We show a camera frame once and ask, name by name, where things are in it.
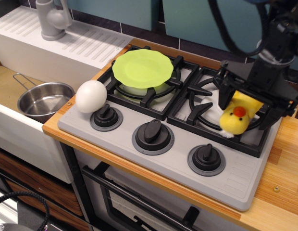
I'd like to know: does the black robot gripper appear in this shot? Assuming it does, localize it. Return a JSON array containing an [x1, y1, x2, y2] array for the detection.
[[214, 58, 298, 130]]

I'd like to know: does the yellow stuffed duck toy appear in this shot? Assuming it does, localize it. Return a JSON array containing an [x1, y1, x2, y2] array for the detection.
[[219, 91, 264, 139]]

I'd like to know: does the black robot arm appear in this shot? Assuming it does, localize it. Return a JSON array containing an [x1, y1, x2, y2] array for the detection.
[[209, 0, 298, 130]]

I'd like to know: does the light green plastic plate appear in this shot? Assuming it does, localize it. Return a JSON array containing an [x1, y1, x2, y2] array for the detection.
[[112, 49, 174, 89]]

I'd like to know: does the white egg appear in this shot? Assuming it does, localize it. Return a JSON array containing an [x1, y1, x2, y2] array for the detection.
[[75, 80, 107, 113]]

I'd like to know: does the stainless steel pot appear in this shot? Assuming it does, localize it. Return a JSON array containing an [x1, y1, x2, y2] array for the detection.
[[12, 73, 75, 124]]

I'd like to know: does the white toy sink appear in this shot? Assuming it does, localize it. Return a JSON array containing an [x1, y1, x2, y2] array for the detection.
[[0, 6, 132, 183]]

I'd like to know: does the black right burner grate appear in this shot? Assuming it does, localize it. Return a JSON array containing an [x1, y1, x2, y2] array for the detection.
[[167, 67, 273, 158]]

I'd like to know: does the black burner grate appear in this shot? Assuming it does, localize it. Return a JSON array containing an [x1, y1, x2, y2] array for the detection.
[[98, 46, 200, 121], [167, 67, 273, 158]]

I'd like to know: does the black right stove knob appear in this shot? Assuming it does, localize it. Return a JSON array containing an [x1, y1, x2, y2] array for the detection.
[[187, 143, 226, 177]]

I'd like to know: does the black stove knob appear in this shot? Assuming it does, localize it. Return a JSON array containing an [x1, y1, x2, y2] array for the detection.
[[187, 143, 226, 177], [132, 119, 174, 156], [90, 104, 123, 132]]

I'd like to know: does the grey toy stove top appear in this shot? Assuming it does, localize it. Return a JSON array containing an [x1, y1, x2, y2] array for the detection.
[[58, 55, 279, 211]]

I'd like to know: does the black left burner grate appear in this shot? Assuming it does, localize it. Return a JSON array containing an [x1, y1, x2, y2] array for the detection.
[[98, 46, 200, 121]]

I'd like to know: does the black middle stove knob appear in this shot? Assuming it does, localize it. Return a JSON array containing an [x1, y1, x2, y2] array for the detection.
[[132, 119, 174, 156]]

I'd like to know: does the black left stove knob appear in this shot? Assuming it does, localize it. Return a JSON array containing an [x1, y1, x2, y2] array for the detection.
[[90, 104, 123, 132]]

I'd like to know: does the toy oven door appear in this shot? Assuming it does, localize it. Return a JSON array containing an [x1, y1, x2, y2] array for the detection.
[[82, 162, 241, 231]]

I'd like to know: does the grey toy faucet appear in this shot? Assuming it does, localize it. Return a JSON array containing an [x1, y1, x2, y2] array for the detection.
[[36, 0, 73, 41]]

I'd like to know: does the wooden drawer front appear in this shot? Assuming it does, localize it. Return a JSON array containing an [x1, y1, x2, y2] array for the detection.
[[0, 148, 83, 217]]

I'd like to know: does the black oven door handle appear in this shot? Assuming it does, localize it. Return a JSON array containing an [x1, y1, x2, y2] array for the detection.
[[82, 166, 199, 231]]

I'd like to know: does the black braided cable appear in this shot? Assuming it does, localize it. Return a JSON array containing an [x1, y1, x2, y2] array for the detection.
[[0, 191, 50, 231]]

